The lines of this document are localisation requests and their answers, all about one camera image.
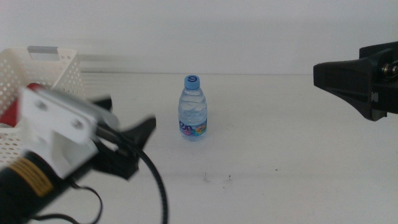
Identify clear water bottle blue cap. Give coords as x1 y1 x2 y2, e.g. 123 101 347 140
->
177 74 208 142

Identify red soda can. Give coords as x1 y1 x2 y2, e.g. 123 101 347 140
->
0 82 45 129

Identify white perforated plastic basket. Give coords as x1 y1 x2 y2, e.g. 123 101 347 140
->
0 45 87 166

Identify black camera cable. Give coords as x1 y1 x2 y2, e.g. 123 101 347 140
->
29 124 170 224

